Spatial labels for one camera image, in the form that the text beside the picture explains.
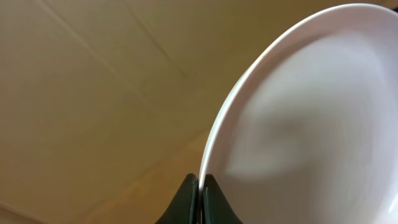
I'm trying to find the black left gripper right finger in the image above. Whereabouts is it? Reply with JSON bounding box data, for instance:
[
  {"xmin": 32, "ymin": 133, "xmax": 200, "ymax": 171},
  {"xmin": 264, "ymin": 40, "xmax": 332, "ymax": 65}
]
[{"xmin": 201, "ymin": 174, "xmax": 243, "ymax": 224}]

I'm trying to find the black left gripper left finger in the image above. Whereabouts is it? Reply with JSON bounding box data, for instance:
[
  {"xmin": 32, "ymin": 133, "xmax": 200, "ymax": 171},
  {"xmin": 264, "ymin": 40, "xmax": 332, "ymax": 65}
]
[{"xmin": 155, "ymin": 174, "xmax": 198, "ymax": 224}]

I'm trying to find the white pink plate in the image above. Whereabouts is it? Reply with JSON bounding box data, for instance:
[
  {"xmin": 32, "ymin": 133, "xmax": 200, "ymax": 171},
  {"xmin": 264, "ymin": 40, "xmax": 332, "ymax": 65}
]
[{"xmin": 199, "ymin": 4, "xmax": 397, "ymax": 223}]

